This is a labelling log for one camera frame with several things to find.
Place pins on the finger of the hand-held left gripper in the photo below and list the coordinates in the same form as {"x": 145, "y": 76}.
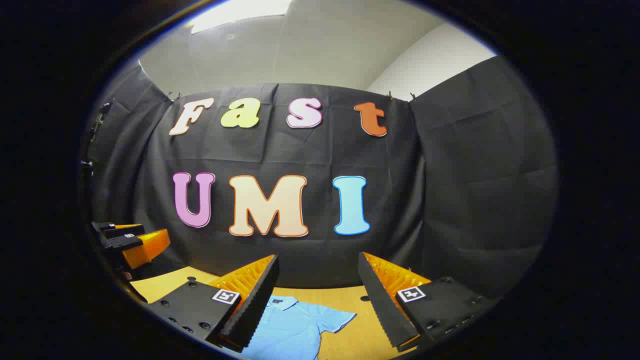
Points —
{"x": 102, "y": 226}
{"x": 145, "y": 247}

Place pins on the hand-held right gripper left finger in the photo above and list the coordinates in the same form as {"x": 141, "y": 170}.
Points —
{"x": 255, "y": 305}

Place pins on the black backdrop cloth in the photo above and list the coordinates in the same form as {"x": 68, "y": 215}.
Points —
{"x": 320, "y": 150}

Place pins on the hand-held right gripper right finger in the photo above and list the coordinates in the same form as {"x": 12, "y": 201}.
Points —
{"x": 380, "y": 305}

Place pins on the ceiling light panel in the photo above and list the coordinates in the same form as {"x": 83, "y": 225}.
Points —
{"x": 240, "y": 15}

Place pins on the light blue T-shirt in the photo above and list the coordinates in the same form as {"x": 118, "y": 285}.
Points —
{"x": 295, "y": 325}

